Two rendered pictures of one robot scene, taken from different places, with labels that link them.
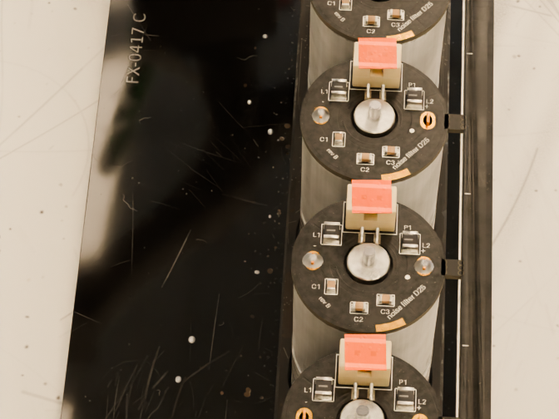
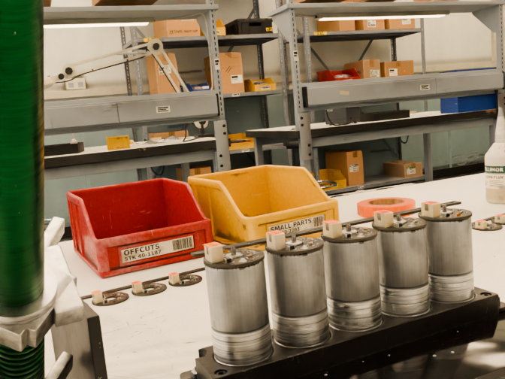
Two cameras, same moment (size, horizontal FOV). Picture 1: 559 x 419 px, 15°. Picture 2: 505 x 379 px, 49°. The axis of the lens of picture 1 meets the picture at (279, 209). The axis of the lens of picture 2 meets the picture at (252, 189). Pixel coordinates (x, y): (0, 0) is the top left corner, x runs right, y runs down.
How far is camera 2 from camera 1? 45 cm
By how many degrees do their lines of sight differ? 96
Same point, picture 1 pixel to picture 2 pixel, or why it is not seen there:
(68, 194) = not seen: outside the picture
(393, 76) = (333, 225)
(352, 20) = (316, 242)
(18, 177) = not seen: outside the picture
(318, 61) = (322, 282)
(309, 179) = (375, 259)
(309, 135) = (370, 234)
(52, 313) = not seen: outside the picture
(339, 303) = (418, 221)
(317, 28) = (319, 261)
